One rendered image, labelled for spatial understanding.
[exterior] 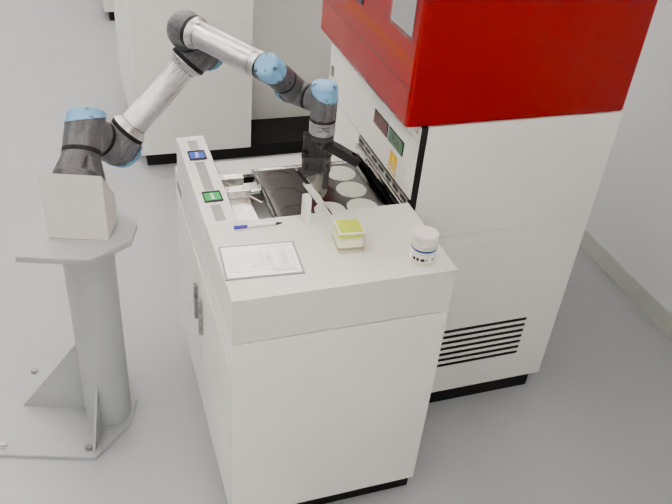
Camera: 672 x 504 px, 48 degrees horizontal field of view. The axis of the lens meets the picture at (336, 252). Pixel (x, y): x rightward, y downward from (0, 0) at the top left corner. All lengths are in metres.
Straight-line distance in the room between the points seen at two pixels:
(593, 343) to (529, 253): 0.94
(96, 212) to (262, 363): 0.69
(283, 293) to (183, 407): 1.14
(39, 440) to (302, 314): 1.27
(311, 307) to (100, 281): 0.78
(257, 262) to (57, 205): 0.66
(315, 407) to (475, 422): 0.94
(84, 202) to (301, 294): 0.75
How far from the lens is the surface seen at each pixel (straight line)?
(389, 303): 2.07
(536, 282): 2.83
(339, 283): 1.98
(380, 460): 2.57
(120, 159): 2.48
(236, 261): 2.03
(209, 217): 2.22
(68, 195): 2.34
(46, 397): 3.00
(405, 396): 2.37
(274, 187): 2.49
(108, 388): 2.79
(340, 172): 2.60
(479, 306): 2.76
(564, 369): 3.38
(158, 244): 3.79
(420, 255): 2.05
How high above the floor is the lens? 2.18
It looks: 35 degrees down
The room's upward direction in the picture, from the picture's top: 6 degrees clockwise
